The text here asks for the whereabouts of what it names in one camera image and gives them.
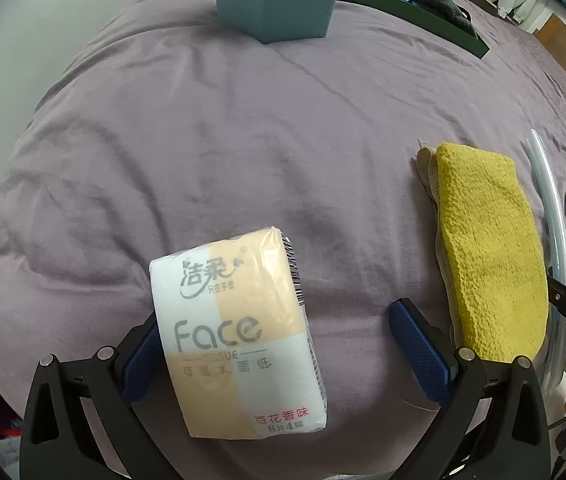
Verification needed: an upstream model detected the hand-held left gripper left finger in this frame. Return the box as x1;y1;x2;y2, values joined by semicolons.
19;311;176;480

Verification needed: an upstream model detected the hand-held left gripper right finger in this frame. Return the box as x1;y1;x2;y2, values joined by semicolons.
389;298;557;480

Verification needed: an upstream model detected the orange and white tissue packet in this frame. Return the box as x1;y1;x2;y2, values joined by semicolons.
149;225;328;441

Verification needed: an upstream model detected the dark green tray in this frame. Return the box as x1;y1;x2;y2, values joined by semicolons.
337;0;492;60

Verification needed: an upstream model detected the dark grey towel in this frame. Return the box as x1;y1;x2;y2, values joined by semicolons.
388;0;476;39

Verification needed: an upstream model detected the clear plastic sleeve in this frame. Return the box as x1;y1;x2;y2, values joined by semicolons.
527;129;566;406

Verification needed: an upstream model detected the yellow folded cloth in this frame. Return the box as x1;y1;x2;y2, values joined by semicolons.
435;142;550;364

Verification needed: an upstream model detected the blue pen holder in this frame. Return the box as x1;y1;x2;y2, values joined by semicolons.
212;0;342;44

